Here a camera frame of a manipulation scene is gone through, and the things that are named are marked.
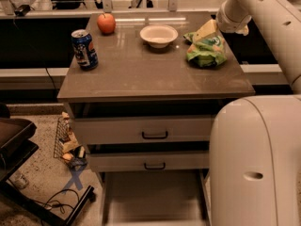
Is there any blue pepsi can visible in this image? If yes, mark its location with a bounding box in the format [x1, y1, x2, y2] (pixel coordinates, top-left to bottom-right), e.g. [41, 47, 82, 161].
[71, 29, 98, 70]

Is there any grey drawer cabinet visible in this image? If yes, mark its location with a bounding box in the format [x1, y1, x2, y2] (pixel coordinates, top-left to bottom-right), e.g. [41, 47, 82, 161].
[56, 11, 256, 226]

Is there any white bowl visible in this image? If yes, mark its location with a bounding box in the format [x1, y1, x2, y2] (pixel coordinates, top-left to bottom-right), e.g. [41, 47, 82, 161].
[140, 24, 178, 49]

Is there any black cart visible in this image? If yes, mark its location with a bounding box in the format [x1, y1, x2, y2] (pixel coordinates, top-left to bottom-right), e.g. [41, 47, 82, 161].
[0, 104, 95, 226]

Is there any top drawer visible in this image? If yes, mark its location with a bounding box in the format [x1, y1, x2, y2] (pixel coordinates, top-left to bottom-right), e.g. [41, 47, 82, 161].
[71, 115, 213, 145]

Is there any open bottom drawer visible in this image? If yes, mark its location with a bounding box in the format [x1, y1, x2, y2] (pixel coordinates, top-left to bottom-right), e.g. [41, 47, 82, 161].
[101, 169, 211, 226]

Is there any green rice chip bag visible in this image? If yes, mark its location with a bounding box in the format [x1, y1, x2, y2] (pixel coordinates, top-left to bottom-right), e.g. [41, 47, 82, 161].
[183, 32, 227, 68]

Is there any wire basket with snacks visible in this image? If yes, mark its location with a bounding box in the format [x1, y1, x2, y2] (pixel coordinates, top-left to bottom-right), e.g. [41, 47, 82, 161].
[54, 112, 87, 169]

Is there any black floor cable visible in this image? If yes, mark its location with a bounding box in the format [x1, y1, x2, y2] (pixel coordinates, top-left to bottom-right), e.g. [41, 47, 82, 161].
[31, 188, 81, 215]

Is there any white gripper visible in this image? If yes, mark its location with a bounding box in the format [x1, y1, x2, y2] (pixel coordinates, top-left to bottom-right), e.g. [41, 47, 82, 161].
[193, 0, 251, 42]

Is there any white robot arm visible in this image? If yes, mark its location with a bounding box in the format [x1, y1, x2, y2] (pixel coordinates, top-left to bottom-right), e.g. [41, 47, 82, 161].
[204, 0, 301, 226]

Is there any middle drawer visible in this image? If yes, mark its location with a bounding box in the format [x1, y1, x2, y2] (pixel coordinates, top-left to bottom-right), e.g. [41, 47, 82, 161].
[87, 151, 209, 172]

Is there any red apple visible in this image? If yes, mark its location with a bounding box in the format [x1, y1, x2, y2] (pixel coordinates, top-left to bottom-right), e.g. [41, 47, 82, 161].
[97, 13, 116, 34]

